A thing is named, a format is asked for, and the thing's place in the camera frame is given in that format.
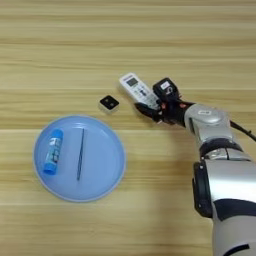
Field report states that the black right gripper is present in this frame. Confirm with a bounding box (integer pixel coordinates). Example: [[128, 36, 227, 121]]
[[134, 99, 196, 128]]

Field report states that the white remote control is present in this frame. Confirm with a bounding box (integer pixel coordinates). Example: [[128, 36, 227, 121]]
[[118, 72, 160, 111]]

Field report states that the small black white cube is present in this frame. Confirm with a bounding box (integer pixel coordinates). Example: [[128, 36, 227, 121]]
[[98, 94, 120, 115]]

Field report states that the small black box white label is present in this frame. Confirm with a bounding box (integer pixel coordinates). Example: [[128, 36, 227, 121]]
[[152, 77, 179, 101]]

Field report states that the round blue plate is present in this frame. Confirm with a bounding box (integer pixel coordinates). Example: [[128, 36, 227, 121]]
[[32, 114, 128, 203]]

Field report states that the blue glue stick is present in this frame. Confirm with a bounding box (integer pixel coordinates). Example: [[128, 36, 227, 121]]
[[42, 128, 64, 176]]

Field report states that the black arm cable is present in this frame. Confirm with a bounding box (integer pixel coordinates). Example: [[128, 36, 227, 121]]
[[229, 120, 256, 143]]

